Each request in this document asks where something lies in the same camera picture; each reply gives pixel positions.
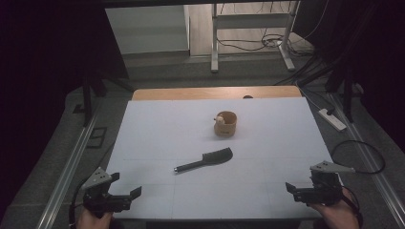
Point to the white metal stand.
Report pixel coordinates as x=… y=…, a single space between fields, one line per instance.
x=251 y=20

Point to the person's left hand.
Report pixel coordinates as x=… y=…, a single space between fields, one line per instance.
x=94 y=221

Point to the round wooden cup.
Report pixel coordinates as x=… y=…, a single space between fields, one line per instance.
x=225 y=127

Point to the black comb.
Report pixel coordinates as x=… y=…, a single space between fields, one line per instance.
x=207 y=160

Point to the black floor bracket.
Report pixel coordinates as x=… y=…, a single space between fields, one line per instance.
x=97 y=137

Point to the person's right hand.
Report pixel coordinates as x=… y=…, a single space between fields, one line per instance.
x=337 y=216

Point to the white panel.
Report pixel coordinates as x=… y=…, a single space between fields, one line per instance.
x=146 y=28

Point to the white power strip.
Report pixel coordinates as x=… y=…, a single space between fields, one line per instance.
x=332 y=120

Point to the aluminium floor rail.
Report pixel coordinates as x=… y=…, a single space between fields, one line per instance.
x=68 y=171
x=372 y=168

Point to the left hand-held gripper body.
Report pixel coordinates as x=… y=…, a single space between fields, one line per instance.
x=95 y=198

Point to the black plug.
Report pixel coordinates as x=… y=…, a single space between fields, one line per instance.
x=330 y=111

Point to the black stand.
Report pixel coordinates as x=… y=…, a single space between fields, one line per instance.
x=348 y=92
x=87 y=95

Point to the small beige knob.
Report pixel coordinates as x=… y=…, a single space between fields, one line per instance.
x=219 y=120

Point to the white table cover sheet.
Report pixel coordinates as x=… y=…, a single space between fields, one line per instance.
x=191 y=133

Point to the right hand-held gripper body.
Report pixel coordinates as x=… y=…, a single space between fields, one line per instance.
x=324 y=191

